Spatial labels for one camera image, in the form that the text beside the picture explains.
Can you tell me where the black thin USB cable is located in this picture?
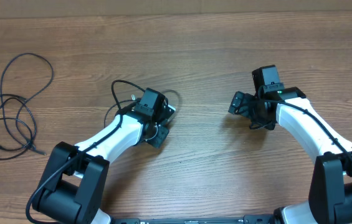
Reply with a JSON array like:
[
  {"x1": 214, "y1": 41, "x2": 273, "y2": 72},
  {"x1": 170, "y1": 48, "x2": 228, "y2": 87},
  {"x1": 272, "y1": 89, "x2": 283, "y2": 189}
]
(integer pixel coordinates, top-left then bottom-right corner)
[{"x1": 103, "y1": 89, "x2": 183, "y2": 128}]

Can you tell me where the black thin micro cable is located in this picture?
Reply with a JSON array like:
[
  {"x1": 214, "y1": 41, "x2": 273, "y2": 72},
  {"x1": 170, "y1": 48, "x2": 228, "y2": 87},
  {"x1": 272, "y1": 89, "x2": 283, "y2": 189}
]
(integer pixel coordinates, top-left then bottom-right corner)
[{"x1": 0, "y1": 52, "x2": 54, "y2": 156}]

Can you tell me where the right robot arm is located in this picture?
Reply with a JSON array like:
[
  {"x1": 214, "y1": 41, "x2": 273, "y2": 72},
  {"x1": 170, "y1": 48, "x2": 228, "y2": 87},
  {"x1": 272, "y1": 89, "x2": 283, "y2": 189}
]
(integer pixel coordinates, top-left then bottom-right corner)
[{"x1": 229, "y1": 65, "x2": 352, "y2": 223}]

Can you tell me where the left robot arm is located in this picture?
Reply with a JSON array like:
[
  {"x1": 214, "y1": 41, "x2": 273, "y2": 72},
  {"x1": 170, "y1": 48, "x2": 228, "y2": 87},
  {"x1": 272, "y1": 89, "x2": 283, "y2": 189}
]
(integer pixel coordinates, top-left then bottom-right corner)
[{"x1": 26, "y1": 88, "x2": 176, "y2": 224}]

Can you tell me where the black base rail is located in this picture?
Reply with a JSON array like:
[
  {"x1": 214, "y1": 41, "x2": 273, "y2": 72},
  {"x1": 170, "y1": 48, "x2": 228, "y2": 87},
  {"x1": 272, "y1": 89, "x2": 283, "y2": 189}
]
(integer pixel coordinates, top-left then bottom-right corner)
[{"x1": 110, "y1": 213, "x2": 331, "y2": 224}]

